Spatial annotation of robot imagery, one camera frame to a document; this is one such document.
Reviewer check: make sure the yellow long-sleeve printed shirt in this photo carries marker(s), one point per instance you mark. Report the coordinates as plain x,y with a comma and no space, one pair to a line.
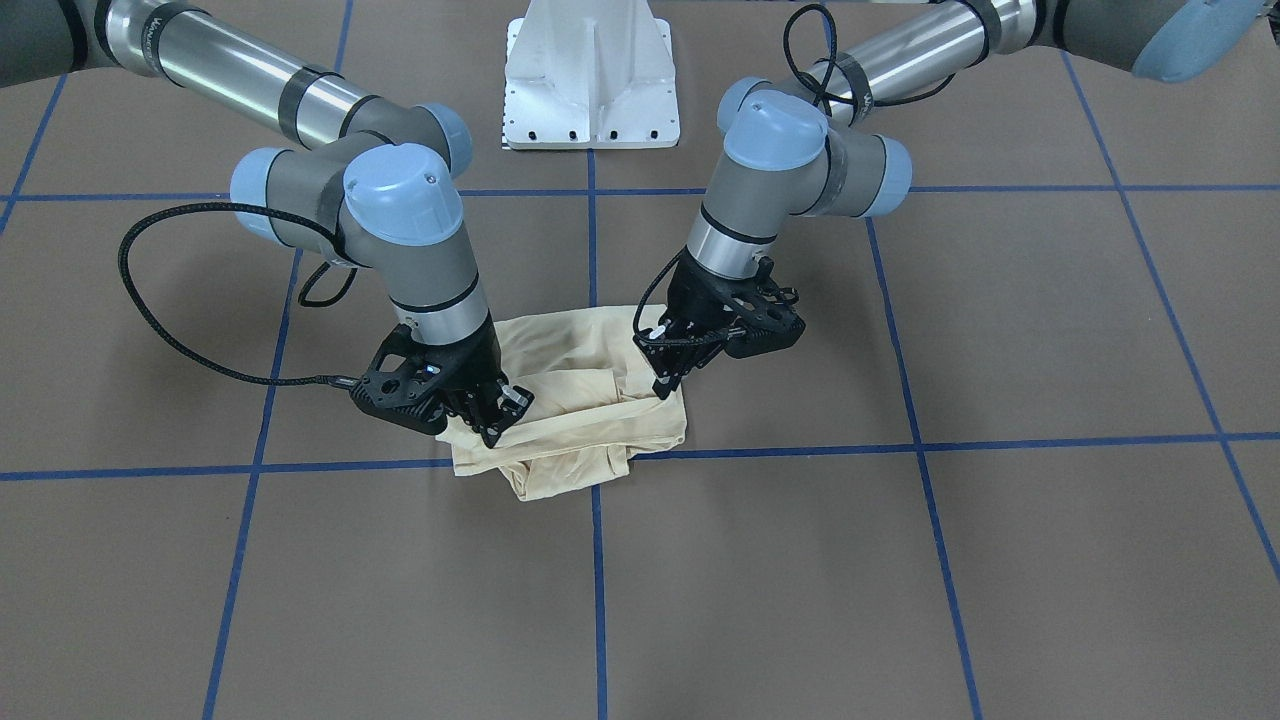
594,406

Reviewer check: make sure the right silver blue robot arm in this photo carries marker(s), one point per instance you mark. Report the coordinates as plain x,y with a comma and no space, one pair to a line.
364,182

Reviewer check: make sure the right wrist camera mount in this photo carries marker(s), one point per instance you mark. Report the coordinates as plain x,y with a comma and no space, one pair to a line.
395,388

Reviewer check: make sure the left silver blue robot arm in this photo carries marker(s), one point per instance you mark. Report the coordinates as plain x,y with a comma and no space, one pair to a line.
793,148

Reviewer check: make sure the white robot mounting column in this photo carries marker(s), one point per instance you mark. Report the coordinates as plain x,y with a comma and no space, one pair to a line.
590,75

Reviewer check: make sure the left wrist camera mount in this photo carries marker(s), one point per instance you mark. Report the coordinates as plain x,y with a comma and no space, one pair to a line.
766,319

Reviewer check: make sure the brown paper table cover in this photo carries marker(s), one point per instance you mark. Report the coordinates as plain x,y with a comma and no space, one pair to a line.
1022,465

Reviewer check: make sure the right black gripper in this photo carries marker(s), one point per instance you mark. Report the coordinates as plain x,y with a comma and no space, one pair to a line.
472,366

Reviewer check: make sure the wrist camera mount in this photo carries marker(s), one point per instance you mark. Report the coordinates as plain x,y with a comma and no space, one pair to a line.
766,319
395,388

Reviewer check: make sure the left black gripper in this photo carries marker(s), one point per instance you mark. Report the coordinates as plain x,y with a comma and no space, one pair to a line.
689,292

